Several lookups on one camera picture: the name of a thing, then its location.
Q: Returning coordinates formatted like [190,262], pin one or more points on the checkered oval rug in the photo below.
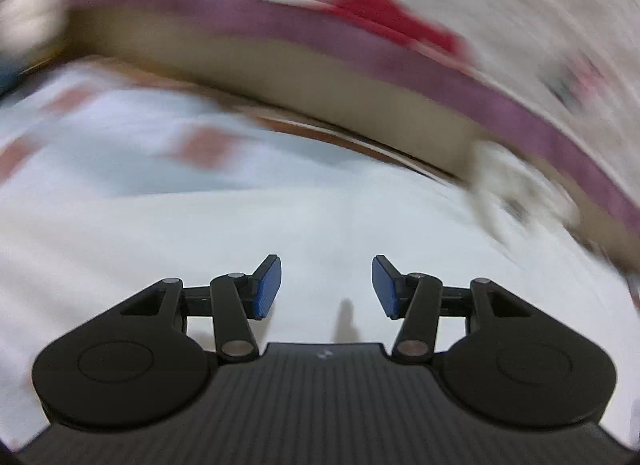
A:
[125,155]

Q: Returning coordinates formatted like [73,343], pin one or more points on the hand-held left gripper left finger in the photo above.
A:
[267,287]

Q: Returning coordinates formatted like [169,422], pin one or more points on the white fleece garment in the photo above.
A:
[150,255]

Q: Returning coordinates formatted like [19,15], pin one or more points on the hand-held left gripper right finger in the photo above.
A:
[384,287]

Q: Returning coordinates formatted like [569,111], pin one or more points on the grey bunny plush toy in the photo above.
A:
[30,20]

